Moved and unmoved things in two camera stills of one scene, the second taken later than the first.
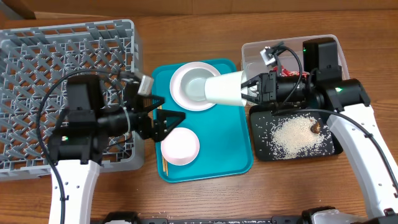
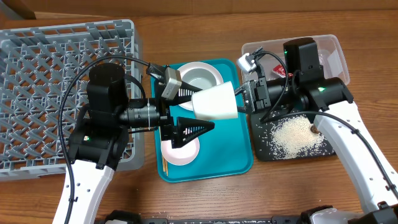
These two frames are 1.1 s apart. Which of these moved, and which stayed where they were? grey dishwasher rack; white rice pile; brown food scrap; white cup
Moved: white cup
Stayed: white rice pile; brown food scrap; grey dishwasher rack
